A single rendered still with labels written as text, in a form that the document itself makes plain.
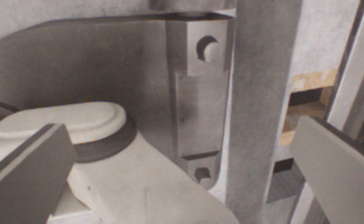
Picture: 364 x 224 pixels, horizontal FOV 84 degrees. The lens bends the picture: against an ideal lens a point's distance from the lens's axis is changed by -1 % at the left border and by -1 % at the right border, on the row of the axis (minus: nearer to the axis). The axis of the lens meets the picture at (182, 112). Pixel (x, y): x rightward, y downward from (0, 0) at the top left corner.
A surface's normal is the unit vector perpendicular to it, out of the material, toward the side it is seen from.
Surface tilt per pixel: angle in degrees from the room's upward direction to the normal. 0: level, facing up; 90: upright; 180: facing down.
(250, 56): 0
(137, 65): 0
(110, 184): 90
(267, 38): 0
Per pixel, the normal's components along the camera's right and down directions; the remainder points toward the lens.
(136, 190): -0.02, -0.86
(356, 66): 0.22, 0.49
